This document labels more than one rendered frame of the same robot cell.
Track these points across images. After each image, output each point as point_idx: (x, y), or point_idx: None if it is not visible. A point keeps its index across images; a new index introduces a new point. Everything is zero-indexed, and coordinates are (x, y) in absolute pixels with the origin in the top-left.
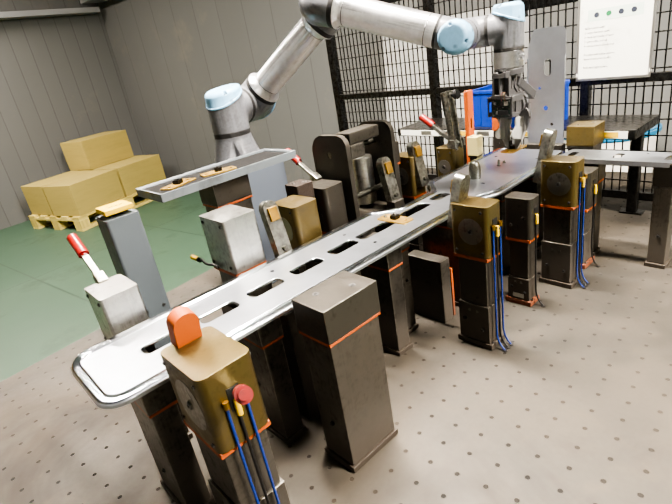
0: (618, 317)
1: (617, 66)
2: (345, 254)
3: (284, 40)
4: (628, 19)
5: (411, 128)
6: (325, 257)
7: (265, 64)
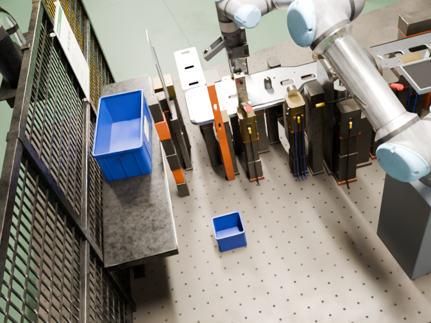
0: None
1: (86, 75)
2: (396, 48)
3: (369, 60)
4: (72, 41)
5: (170, 231)
6: (406, 50)
7: (393, 93)
